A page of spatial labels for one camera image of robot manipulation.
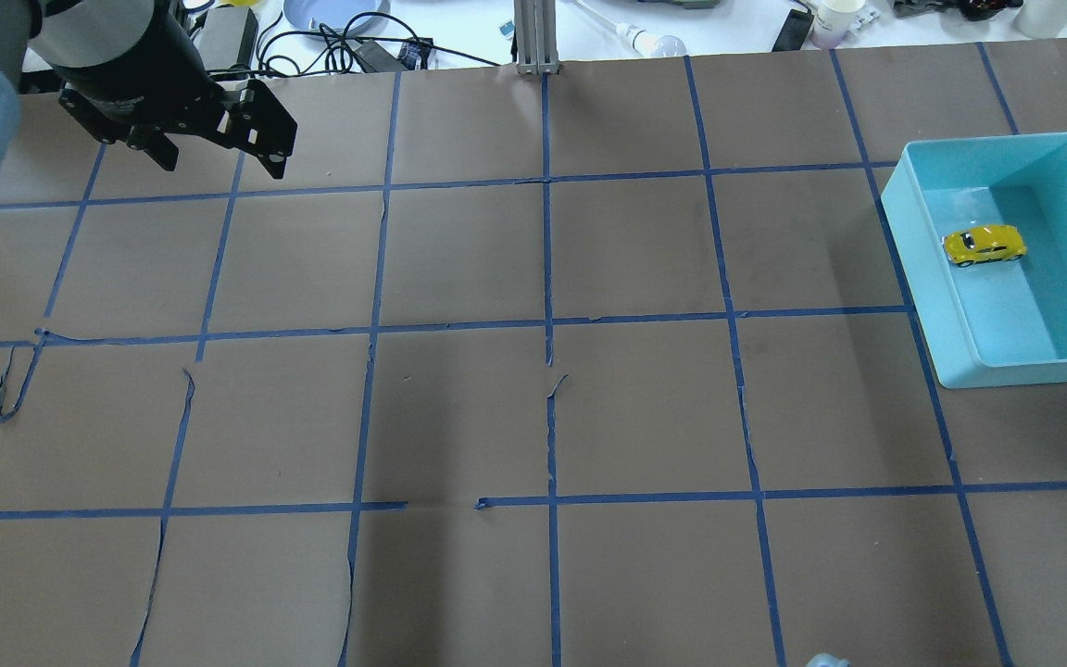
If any light blue plastic bin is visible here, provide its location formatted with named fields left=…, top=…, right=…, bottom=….
left=881, top=132, right=1067, bottom=390

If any black power adapter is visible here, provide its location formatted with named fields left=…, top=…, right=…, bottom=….
left=194, top=5, right=258, bottom=75

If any blue plate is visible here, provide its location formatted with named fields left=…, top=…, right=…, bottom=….
left=281, top=0, right=391, bottom=34

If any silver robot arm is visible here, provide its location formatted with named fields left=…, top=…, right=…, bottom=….
left=0, top=1, right=299, bottom=179

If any aluminium frame post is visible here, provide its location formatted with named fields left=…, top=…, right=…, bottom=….
left=511, top=0, right=560, bottom=76

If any yellow toy beetle car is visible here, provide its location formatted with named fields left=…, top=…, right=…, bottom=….
left=943, top=224, right=1028, bottom=269

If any paper cup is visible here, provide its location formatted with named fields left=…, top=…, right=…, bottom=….
left=810, top=0, right=867, bottom=50

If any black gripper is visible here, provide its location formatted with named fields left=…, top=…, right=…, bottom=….
left=140, top=79, right=299, bottom=181

